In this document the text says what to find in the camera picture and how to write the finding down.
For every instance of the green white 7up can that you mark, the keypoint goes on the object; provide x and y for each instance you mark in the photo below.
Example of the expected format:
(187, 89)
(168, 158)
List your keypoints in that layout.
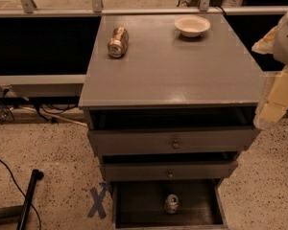
(171, 204)

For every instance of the brown soda can lying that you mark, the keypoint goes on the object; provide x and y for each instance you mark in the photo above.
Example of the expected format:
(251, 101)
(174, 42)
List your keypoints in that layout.
(118, 44)

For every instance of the grey top drawer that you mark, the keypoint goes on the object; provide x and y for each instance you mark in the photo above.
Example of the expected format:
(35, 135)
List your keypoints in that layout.
(166, 131)

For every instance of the grey drawer cabinet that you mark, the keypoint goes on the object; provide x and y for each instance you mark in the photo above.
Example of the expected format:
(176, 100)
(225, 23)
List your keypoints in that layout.
(163, 69)

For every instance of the white bowl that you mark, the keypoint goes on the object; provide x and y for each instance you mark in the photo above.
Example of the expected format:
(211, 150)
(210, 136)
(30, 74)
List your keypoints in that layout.
(192, 25)

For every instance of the grey middle drawer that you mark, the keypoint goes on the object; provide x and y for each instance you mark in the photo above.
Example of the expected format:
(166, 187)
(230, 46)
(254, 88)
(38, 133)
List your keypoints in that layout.
(178, 166)

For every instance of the grey bottom drawer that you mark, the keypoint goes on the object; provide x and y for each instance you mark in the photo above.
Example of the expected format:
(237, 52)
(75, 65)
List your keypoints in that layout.
(140, 206)

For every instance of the black metal bar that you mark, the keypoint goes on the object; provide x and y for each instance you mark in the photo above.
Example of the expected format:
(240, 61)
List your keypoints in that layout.
(27, 205)

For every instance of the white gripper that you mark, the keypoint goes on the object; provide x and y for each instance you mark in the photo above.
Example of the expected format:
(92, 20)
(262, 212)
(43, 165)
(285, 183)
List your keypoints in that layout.
(286, 41)

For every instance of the metal railing frame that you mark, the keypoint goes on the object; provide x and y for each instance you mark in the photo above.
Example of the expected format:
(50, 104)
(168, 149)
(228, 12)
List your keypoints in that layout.
(34, 79)

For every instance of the grey drawer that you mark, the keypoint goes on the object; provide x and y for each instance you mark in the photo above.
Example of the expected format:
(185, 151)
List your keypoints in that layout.
(166, 131)
(178, 166)
(140, 206)

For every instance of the blue tape X mark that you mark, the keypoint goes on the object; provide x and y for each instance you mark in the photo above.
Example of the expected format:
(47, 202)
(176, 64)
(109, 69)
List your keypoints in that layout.
(98, 198)

